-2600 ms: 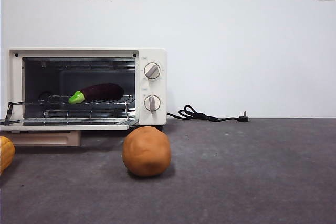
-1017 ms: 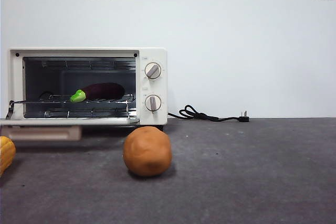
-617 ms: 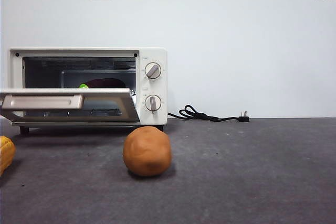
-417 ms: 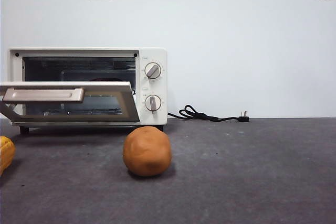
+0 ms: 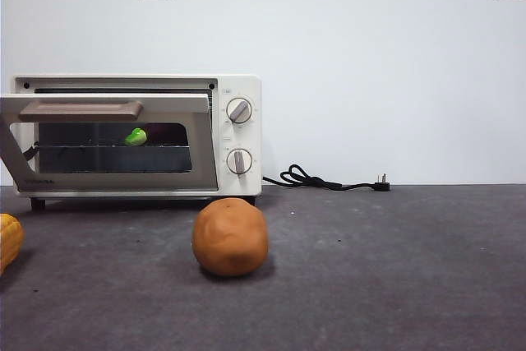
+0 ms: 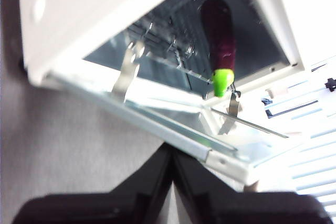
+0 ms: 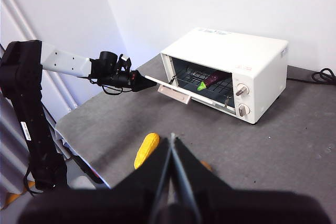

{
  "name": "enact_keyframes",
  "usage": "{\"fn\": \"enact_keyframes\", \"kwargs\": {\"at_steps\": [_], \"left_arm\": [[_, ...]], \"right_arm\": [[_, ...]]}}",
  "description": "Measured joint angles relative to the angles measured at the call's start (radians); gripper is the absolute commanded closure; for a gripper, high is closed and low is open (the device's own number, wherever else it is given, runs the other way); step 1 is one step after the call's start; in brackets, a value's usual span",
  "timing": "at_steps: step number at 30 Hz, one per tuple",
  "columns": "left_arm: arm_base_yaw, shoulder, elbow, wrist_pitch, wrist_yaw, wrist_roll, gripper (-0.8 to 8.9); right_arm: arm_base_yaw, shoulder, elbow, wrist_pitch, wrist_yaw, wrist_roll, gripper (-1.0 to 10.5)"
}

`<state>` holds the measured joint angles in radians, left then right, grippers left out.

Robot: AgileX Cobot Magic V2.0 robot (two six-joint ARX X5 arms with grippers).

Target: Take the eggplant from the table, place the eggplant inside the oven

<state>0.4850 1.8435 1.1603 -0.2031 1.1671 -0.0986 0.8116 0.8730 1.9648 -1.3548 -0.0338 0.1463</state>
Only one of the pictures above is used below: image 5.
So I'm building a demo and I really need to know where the brown potato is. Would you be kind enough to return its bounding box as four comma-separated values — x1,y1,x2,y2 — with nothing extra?
191,197,270,279

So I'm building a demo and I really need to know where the beige oven knob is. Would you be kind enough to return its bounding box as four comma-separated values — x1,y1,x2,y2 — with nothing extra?
225,97,253,125
225,148,253,176

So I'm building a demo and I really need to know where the white toaster oven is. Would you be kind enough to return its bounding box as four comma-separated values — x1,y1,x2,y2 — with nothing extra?
11,74,263,211

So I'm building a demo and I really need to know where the yellow corn cob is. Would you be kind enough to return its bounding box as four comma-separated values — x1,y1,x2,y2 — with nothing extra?
0,213,25,275

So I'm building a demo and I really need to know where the oven glass door beige handle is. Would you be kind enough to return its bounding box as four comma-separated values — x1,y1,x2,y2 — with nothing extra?
0,93,219,193

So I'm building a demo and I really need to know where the metal wire oven rack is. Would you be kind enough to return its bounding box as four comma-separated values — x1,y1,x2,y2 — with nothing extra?
35,143,192,151

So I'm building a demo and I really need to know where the purple eggplant green stem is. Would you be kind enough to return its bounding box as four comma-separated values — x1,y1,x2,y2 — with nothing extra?
124,122,187,148

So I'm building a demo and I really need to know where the black power cable with plug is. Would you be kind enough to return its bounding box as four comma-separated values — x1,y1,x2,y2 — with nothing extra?
261,164,391,194

